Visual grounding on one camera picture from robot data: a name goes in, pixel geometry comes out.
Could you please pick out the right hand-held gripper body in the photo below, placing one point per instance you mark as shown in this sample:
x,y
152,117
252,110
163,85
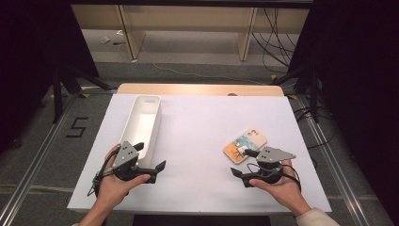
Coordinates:
x,y
274,154

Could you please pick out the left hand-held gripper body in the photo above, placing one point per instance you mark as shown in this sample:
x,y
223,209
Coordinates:
x,y
125,155

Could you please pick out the white plastic bin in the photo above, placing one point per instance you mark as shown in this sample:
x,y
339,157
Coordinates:
x,y
141,125

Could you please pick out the person's left hand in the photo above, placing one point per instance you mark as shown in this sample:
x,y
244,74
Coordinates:
x,y
114,188

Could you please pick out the person's right hand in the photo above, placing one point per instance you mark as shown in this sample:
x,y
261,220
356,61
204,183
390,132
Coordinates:
x,y
282,188

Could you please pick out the white table cover sheet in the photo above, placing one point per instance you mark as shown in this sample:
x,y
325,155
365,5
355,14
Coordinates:
x,y
194,141

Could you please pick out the yellow tape piece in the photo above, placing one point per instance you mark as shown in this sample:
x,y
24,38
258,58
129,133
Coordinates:
x,y
84,95
273,77
292,96

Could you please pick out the dark rectangular panel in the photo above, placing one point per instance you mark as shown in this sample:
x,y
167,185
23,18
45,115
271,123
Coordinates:
x,y
200,221

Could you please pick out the black metal stand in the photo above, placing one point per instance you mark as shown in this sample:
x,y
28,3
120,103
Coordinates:
x,y
57,94
314,94

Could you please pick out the wooden table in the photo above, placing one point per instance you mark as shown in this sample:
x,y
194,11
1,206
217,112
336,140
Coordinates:
x,y
188,89

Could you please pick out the small black floor object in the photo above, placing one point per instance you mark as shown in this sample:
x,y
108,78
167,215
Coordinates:
x,y
118,43

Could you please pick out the small white floor object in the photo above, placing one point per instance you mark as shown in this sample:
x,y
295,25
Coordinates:
x,y
105,40

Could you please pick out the black curtain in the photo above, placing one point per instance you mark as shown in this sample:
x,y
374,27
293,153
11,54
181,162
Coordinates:
x,y
25,47
360,62

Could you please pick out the beige wooden shelf unit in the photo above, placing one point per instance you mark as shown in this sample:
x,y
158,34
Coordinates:
x,y
188,19

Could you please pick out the aluminium floor rail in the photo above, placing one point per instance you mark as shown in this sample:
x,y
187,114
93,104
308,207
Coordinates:
x,y
37,157
331,157

